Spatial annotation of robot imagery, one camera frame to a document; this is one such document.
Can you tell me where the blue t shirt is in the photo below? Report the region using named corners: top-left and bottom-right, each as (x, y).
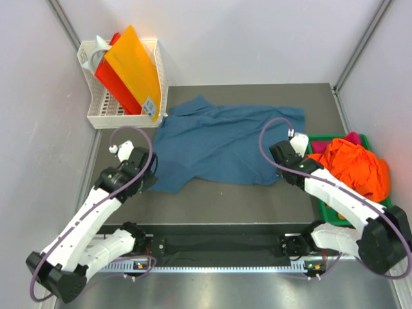
top-left (151, 96), bottom-right (305, 194)

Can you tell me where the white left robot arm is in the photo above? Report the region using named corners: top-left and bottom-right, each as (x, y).
top-left (26, 141), bottom-right (158, 303)

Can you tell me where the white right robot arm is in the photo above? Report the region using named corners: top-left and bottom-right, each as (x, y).
top-left (269, 140), bottom-right (411, 279)

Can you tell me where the pink t shirt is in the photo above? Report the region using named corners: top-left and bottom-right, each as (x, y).
top-left (309, 132), bottom-right (362, 154)

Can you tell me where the white perforated plastic basket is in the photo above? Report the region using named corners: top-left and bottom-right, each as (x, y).
top-left (83, 39), bottom-right (169, 129)

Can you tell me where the green plastic bin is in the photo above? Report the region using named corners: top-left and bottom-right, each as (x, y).
top-left (305, 133), bottom-right (393, 228)

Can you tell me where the orange t shirt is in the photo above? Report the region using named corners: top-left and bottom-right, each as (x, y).
top-left (308, 138), bottom-right (391, 202)

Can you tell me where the red plastic board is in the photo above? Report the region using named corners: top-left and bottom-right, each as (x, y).
top-left (94, 50), bottom-right (142, 115)

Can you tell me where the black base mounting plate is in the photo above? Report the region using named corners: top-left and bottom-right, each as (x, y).
top-left (138, 223), bottom-right (309, 267)

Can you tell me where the orange plastic board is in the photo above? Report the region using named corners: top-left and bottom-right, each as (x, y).
top-left (104, 26), bottom-right (162, 122)

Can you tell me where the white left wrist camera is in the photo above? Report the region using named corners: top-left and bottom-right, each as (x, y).
top-left (109, 140), bottom-right (134, 162)

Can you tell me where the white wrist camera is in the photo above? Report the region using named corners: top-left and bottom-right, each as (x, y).
top-left (288, 129), bottom-right (309, 158)
top-left (109, 140), bottom-right (134, 162)

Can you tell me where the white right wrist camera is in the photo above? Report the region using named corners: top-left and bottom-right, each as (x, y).
top-left (288, 129), bottom-right (309, 158)

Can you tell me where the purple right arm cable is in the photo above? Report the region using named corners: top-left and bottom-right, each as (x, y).
top-left (259, 117), bottom-right (412, 281)

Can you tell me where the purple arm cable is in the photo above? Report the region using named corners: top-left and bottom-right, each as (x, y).
top-left (259, 117), bottom-right (412, 281)
top-left (29, 126), bottom-right (158, 303)

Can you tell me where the grey slotted cable duct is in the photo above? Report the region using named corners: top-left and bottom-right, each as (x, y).
top-left (99, 259), bottom-right (308, 274)

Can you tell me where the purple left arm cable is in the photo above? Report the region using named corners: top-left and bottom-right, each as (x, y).
top-left (29, 126), bottom-right (158, 303)

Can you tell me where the light blue plastic ring tool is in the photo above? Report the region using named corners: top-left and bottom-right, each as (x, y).
top-left (82, 35), bottom-right (111, 74)

